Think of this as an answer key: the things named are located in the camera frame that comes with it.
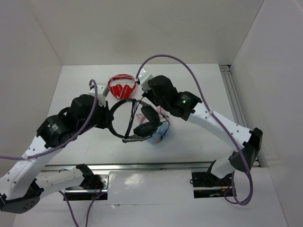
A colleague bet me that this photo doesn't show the aluminium rail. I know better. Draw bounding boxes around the aluminium rail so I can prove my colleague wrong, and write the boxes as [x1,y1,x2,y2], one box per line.
[220,65,261,168]
[40,161,214,172]

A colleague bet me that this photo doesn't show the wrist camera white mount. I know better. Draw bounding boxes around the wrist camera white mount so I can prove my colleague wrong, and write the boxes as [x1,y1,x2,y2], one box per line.
[97,83,109,107]
[136,68,153,91]

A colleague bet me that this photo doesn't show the purple cable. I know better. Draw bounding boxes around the purple cable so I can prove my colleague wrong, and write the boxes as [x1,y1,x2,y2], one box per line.
[135,54,253,206]
[0,79,98,160]

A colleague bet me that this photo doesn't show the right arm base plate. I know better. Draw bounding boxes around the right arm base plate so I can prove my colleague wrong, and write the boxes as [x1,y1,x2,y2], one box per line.
[189,172,232,199]

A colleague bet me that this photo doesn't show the red headphones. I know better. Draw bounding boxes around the red headphones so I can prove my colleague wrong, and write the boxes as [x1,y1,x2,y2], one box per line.
[107,74,137,99]

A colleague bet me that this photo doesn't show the pink blue cat-ear headphones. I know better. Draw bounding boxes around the pink blue cat-ear headphones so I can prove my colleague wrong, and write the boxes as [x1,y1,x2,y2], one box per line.
[133,106,170,144]

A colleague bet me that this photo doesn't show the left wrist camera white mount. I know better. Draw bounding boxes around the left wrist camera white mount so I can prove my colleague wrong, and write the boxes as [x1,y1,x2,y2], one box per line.
[97,83,109,107]

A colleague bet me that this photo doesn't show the black headset cable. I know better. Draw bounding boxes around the black headset cable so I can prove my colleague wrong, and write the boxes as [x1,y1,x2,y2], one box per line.
[124,99,144,139]

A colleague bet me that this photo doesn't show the aluminium front rail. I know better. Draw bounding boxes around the aluminium front rail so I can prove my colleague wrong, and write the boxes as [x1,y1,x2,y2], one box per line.
[40,161,214,172]

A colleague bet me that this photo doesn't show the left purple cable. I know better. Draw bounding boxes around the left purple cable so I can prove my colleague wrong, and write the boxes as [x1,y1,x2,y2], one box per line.
[0,79,98,160]

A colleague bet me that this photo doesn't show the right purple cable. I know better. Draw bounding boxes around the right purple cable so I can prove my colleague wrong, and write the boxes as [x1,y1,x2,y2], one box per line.
[135,54,253,206]

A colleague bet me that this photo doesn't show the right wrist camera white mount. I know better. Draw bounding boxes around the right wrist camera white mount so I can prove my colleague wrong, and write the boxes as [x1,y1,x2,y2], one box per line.
[136,68,153,91]

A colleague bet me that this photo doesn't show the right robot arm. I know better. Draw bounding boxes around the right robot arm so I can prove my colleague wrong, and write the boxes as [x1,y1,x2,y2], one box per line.
[137,71,263,185]

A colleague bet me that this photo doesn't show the aluminium right side rail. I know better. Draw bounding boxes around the aluminium right side rail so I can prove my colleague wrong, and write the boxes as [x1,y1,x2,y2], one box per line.
[220,65,261,168]

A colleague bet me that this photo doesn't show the black headset with microphone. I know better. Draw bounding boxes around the black headset with microphone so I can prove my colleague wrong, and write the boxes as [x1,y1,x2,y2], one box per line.
[109,98,152,143]

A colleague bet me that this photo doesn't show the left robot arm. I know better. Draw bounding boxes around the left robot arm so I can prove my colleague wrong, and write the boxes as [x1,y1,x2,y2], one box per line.
[0,95,109,214]

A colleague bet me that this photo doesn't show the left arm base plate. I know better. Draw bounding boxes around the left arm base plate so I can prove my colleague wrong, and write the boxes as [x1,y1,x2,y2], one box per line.
[63,171,110,201]

